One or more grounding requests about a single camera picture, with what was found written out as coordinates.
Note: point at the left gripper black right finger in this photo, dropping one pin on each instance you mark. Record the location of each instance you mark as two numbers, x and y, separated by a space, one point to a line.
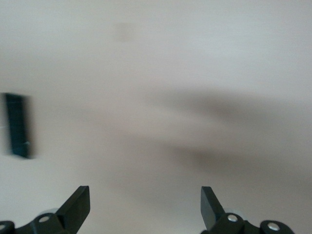
210 209

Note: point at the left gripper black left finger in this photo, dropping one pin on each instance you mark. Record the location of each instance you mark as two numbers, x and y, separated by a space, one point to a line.
73 212

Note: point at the long black phone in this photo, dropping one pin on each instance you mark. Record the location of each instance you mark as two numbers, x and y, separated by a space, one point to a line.
19 126

